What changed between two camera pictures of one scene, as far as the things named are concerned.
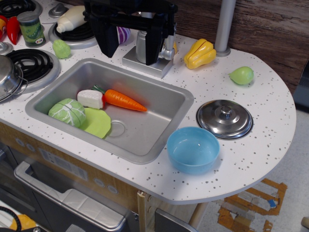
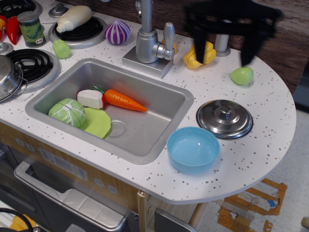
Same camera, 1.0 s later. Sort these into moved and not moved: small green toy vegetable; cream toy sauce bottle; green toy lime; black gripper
Moved: black gripper
Not moved: cream toy sauce bottle; green toy lime; small green toy vegetable
